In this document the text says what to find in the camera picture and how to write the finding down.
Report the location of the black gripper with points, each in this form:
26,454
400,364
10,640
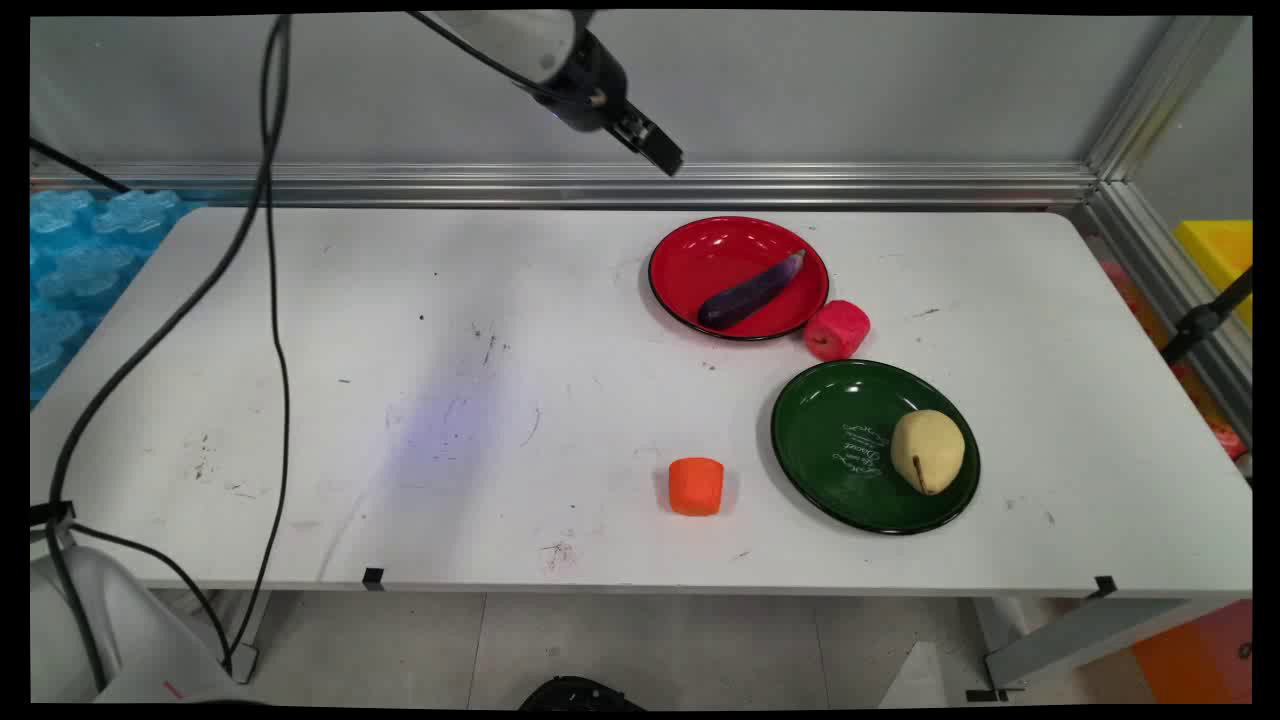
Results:
588,85

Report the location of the purple toy eggplant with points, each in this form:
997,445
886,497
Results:
750,292

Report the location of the red plate with black rim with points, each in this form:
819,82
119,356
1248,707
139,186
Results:
722,262

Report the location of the red toy apple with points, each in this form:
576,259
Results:
838,328

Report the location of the orange toy carrot chunk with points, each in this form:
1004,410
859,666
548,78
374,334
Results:
696,486

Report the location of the green plate with white print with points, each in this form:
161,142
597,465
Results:
835,440

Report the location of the yellow toy pear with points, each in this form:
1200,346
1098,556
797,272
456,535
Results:
928,450

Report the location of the small black table clip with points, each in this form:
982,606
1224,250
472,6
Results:
1104,585
373,577

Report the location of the black round object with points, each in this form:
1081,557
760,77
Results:
580,693

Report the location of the yellow plastic bin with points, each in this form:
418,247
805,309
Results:
1222,255

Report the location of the blue foam mat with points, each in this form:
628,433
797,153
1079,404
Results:
85,260

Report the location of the grey table leg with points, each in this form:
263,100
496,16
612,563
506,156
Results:
1085,640

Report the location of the orange box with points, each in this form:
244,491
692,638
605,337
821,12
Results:
1200,655

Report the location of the horizontal aluminium frame rail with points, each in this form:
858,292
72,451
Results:
620,184

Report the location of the slanted aluminium frame post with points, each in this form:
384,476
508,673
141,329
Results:
1165,95

